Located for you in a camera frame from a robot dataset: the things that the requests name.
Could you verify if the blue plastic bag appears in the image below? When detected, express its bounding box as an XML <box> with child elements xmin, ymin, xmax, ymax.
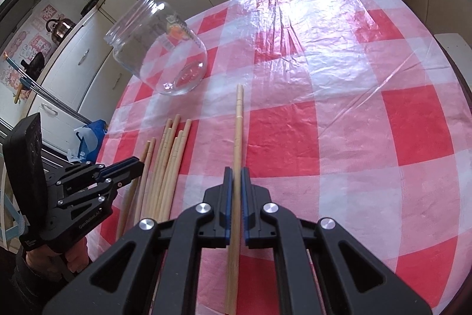
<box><xmin>67</xmin><ymin>119</ymin><xmax>108</xmax><ymax>163</ymax></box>

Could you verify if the red white checkered tablecloth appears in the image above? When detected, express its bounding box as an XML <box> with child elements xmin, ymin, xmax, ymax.
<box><xmin>99</xmin><ymin>0</ymin><xmax>471</xmax><ymax>314</ymax></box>

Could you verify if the white chair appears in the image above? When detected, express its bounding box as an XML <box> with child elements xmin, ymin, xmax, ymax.
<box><xmin>435</xmin><ymin>33</ymin><xmax>472</xmax><ymax>88</ymax></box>

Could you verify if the clear glass jar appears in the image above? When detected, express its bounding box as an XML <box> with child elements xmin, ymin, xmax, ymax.
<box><xmin>104</xmin><ymin>0</ymin><xmax>208</xmax><ymax>96</ymax></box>

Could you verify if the person's left hand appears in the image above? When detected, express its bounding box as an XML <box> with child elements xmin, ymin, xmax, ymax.
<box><xmin>26</xmin><ymin>237</ymin><xmax>90</xmax><ymax>278</ymax></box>

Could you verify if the copper kettle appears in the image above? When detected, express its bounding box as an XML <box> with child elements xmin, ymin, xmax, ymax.
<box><xmin>46</xmin><ymin>17</ymin><xmax>76</xmax><ymax>45</ymax></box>

